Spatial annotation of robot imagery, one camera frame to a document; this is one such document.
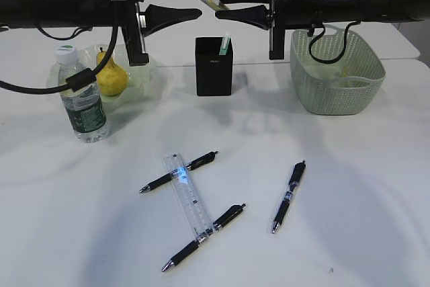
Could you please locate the mint green pen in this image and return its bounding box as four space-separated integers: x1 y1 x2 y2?
218 32 231 56

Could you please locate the green woven plastic basket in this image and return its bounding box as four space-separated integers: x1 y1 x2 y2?
290 26 386 116

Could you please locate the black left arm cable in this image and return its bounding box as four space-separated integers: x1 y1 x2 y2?
0 24 120 95

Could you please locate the yellow white waste paper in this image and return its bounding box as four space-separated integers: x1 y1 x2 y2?
329 65 369 88

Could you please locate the black pen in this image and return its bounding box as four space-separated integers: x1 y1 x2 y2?
271 161 306 234
139 151 218 194
161 204 246 272

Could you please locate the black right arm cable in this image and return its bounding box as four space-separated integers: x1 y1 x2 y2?
285 0 362 65

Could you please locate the green wavy glass plate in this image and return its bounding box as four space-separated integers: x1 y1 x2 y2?
46 43 159 114

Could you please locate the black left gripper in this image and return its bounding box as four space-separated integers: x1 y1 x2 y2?
80 0 202 67

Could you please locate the black pen upper left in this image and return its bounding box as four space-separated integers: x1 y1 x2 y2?
139 151 218 194

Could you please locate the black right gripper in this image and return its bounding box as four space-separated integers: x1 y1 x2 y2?
215 0 323 60

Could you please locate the clear plastic ruler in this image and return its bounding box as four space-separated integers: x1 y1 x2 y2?
164 154 214 243

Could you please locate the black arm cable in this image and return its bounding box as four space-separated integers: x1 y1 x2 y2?
285 0 362 65
0 24 120 95

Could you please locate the black pen right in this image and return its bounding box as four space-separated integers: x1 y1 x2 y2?
271 161 306 234

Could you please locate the black square pen holder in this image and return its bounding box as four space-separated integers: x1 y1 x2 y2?
195 37 234 97

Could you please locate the clear plastic water bottle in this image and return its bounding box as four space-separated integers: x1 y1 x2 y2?
54 45 110 143

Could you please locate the yellow pear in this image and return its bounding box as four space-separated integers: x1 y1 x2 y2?
97 56 129 96

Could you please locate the black pen lower middle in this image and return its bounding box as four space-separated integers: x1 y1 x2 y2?
161 204 246 272

